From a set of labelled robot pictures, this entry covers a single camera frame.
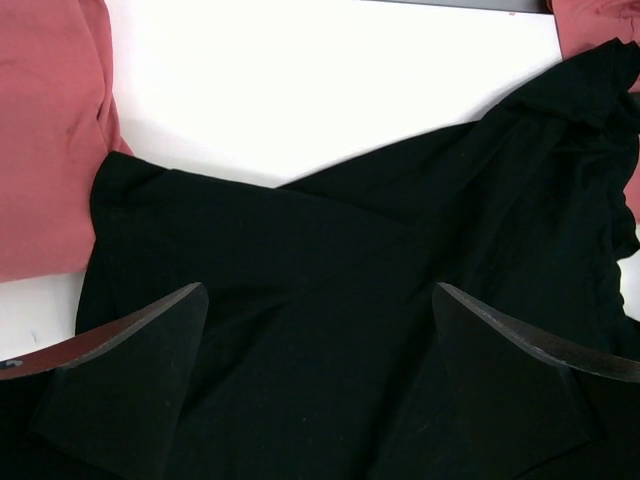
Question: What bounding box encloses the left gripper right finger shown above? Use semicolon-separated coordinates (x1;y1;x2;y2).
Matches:
432;283;639;479

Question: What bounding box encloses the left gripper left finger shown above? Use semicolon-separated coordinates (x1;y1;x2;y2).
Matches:
1;283;208;479

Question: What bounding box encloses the black t shirt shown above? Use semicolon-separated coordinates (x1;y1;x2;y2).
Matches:
69;39;640;480

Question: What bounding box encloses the folded red t shirt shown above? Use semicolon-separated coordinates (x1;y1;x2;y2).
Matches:
1;1;129;281

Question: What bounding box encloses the crumpled red t shirt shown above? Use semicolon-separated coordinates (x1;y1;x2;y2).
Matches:
547;1;639;60

